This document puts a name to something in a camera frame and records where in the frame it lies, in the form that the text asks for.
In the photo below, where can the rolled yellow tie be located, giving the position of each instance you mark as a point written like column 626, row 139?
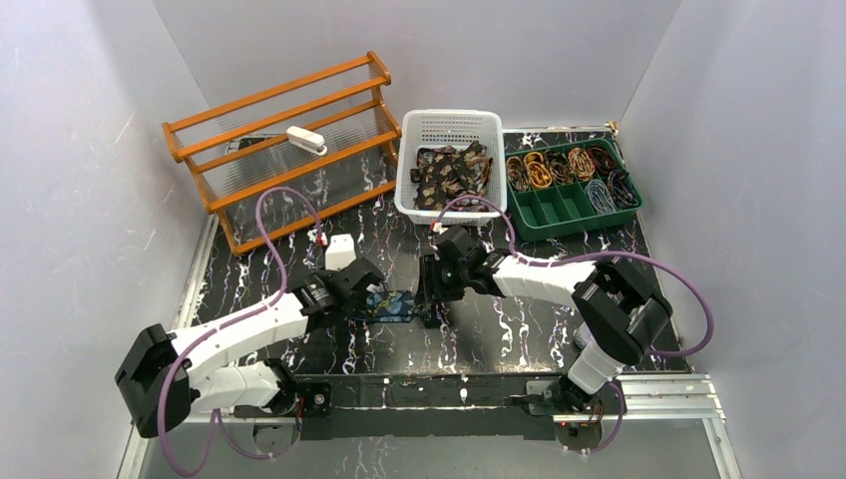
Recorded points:
column 537, row 171

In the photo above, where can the clear round tape roll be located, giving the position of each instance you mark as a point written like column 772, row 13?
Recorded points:
column 582, row 337

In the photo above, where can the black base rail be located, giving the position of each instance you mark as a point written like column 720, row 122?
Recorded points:
column 532, row 406

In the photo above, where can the rolled dark navy tie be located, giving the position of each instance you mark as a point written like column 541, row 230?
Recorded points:
column 622, row 189

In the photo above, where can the rolled dark brown tie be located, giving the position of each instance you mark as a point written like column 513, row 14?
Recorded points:
column 559, row 167

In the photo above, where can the rolled light blue tie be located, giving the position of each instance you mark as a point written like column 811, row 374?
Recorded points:
column 600, row 197

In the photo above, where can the rolled multicolour tie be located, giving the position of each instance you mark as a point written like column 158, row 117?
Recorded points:
column 517, row 175

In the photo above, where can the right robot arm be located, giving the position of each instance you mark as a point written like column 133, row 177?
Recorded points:
column 622, row 311

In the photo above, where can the dark brown patterned tie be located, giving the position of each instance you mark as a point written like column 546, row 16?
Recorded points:
column 445, row 174

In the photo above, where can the orange wooden rack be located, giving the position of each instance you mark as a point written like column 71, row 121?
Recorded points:
column 238, row 150

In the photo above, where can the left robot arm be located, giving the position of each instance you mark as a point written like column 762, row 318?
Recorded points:
column 168, row 375

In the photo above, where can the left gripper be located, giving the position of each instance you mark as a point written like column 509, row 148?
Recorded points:
column 360, row 290

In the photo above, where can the rolled orange brown tie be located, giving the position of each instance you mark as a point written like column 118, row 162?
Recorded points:
column 581, row 164

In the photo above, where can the rolled dark red tie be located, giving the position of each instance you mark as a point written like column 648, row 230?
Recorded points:
column 604, row 161

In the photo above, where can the white stapler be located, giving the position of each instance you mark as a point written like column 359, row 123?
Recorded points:
column 307, row 140

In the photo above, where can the blue floral tie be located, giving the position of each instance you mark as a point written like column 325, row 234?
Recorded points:
column 388, row 306

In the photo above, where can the green divided tray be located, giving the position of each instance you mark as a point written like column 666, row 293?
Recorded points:
column 563, row 210

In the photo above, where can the white plastic basket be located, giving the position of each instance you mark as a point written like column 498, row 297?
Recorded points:
column 457, row 128

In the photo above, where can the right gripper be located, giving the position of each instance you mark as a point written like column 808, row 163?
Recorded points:
column 432, row 284

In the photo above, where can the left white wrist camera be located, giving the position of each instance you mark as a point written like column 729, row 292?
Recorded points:
column 340, row 253

